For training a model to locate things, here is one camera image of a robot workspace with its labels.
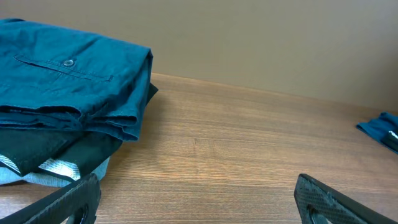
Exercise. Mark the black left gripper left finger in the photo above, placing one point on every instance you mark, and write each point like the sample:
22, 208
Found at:
75, 203

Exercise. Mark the folded light grey garment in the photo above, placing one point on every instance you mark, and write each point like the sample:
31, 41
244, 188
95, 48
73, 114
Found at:
53, 173

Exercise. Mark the blue polo shirt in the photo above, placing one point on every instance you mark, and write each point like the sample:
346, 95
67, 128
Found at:
383, 130

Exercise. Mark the folded blue shorts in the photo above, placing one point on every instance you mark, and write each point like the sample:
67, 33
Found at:
70, 80

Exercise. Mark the folded black garment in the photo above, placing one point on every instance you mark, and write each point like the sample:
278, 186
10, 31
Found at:
46, 149

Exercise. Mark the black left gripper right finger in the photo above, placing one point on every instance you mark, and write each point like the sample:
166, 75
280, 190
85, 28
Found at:
318, 203

